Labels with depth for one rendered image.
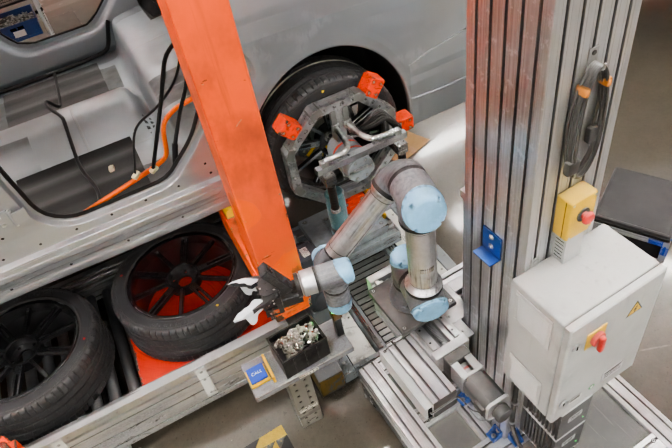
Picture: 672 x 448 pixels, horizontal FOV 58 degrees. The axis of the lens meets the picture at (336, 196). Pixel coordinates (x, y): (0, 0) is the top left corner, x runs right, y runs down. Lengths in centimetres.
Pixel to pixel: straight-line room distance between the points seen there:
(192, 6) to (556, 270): 117
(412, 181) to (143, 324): 154
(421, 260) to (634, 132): 270
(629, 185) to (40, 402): 283
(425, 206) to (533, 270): 35
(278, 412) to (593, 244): 169
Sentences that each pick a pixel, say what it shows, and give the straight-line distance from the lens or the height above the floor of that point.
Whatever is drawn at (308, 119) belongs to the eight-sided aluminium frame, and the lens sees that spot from 250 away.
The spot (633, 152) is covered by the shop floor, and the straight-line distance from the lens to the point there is 408.
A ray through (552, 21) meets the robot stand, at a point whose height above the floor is 195.
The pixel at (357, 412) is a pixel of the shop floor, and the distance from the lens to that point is 286.
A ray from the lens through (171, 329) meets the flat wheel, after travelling 268.
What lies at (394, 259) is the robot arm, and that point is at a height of 105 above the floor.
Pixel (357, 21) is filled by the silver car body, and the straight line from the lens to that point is 253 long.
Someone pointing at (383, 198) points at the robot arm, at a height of 136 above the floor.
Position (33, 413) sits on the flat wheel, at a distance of 279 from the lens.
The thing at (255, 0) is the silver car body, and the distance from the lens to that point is 232.
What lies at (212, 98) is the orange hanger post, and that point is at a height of 161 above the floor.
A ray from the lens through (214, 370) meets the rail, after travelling 273.
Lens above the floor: 253
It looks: 43 degrees down
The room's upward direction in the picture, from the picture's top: 11 degrees counter-clockwise
